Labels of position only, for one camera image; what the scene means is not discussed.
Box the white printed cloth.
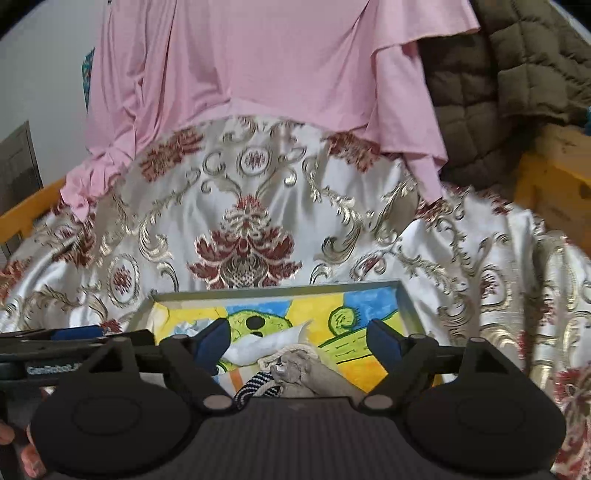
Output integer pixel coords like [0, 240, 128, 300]
[222, 323, 310, 366]

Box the colourful wall poster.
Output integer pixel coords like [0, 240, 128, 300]
[81, 46, 96, 112]

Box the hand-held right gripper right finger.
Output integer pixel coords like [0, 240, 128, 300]
[362, 319, 509, 414]

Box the wooden bed frame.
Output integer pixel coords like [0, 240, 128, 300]
[0, 178, 68, 250]
[512, 122, 591, 259]

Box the navy white striped sock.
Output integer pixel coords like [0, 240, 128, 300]
[233, 371, 282, 411]

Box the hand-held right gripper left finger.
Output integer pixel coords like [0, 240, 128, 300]
[85, 318, 232, 414]

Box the person's left hand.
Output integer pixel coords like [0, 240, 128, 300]
[0, 422, 47, 480]

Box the grey door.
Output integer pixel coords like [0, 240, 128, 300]
[0, 121, 44, 259]

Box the brown quilted jacket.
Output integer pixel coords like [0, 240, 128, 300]
[418, 0, 591, 192]

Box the grey tray with cartoon painting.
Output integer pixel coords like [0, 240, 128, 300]
[124, 279, 444, 402]

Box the pink sheet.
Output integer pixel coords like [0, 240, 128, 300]
[62, 0, 481, 222]

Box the beige linen drawstring pouch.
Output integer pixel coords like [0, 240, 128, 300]
[259, 346, 365, 400]

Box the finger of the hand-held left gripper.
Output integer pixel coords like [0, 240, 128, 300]
[48, 325, 155, 348]

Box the floral satin blanket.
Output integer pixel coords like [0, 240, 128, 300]
[0, 115, 591, 480]

